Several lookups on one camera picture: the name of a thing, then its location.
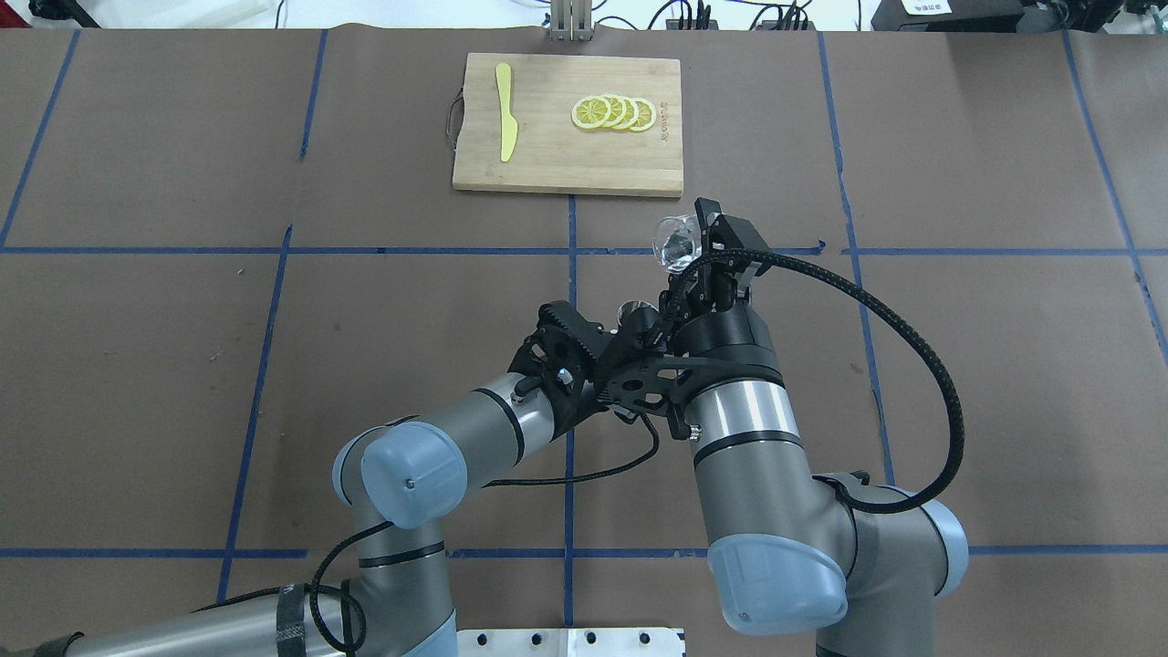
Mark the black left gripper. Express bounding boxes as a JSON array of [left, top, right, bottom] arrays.
[[509, 302, 640, 438]]

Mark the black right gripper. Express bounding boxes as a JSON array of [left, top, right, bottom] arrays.
[[661, 198, 783, 383]]

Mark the clear glass shaker cup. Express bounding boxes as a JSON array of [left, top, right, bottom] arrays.
[[653, 214, 704, 275]]

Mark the steel jigger measuring cup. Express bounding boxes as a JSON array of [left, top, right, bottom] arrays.
[[610, 300, 660, 336]]

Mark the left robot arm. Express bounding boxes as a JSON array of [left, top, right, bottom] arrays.
[[29, 302, 656, 656]]

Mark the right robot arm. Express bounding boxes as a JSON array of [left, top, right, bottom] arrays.
[[654, 198, 968, 656]]

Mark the lemon slice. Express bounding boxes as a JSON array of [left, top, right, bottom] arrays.
[[627, 99, 658, 133], [602, 94, 630, 129], [570, 95, 612, 130], [614, 97, 640, 130]]

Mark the bamboo cutting board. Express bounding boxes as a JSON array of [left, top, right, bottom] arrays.
[[452, 53, 684, 199]]

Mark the yellow plastic knife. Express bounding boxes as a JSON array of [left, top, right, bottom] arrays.
[[494, 62, 520, 162]]

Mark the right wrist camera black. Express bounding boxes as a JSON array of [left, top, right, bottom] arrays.
[[709, 214, 771, 288]]

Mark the aluminium camera frame post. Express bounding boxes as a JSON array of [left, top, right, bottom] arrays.
[[547, 0, 595, 42]]

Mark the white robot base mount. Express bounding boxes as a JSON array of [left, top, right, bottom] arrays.
[[456, 627, 687, 656]]

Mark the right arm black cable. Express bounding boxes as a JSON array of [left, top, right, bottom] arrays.
[[753, 248, 966, 516]]

